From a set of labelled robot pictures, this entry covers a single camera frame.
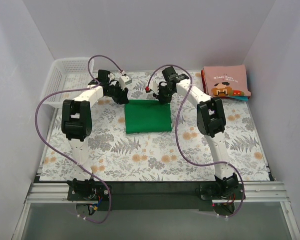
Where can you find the green t shirt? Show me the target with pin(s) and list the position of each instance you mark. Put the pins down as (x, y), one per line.
(144, 116)

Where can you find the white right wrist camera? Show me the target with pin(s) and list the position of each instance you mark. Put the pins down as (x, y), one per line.
(152, 87)

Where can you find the pink folded t shirt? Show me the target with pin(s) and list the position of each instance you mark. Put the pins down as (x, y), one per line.
(226, 81)

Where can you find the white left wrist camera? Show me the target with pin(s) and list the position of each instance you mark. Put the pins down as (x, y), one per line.
(124, 80)

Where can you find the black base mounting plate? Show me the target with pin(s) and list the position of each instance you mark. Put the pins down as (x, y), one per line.
(151, 195)

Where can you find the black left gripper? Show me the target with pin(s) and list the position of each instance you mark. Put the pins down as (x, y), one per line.
(120, 96)

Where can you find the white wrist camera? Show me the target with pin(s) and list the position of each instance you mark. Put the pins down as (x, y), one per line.
(124, 80)
(152, 87)

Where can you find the blue folded t shirt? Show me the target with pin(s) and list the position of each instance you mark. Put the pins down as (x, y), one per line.
(240, 98)

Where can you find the white plastic basket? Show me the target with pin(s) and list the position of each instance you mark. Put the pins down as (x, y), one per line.
(66, 74)

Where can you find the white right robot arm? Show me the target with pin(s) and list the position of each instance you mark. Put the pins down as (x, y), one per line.
(211, 122)

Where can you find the aluminium rail frame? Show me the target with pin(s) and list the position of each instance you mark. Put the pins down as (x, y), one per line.
(55, 169)

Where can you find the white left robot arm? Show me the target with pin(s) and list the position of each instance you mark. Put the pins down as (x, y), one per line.
(76, 124)

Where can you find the floral table mat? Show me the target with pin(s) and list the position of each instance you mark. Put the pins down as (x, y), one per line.
(180, 155)

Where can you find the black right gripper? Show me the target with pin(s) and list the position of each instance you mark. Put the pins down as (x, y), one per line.
(163, 95)

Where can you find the red folded t shirt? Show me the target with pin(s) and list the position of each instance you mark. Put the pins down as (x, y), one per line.
(204, 82)

